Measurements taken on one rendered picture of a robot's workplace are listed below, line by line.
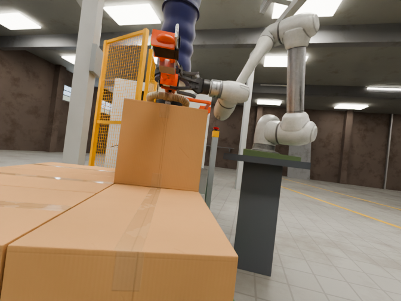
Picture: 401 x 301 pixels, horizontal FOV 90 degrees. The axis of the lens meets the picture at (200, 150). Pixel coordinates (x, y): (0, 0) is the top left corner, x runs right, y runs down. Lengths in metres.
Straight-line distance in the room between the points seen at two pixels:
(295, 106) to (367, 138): 12.68
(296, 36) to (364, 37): 4.83
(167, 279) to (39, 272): 0.21
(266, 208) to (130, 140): 0.94
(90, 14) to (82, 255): 2.64
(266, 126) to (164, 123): 0.74
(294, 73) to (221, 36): 4.64
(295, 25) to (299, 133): 0.60
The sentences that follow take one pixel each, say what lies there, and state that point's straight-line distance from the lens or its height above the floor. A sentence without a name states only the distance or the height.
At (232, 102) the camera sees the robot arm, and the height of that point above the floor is 1.01.
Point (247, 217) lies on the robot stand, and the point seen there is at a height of 0.35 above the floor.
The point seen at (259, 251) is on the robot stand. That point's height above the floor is 0.14.
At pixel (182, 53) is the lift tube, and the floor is 1.30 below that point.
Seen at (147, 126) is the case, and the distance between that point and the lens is 0.98.
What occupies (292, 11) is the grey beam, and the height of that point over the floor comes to 3.10.
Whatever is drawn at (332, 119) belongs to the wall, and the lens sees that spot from 13.47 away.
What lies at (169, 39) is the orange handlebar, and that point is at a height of 1.06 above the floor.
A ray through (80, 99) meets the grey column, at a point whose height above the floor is 1.16.
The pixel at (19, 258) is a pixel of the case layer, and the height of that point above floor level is 0.52.
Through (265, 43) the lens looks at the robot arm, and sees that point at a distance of 1.39.
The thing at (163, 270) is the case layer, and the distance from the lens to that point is 0.42.
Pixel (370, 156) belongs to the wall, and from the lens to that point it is 14.00.
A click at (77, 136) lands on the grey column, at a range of 2.52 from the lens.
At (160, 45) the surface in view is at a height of 1.05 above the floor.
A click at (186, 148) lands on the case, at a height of 0.74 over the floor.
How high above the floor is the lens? 0.73
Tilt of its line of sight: 1 degrees up
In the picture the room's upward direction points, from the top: 7 degrees clockwise
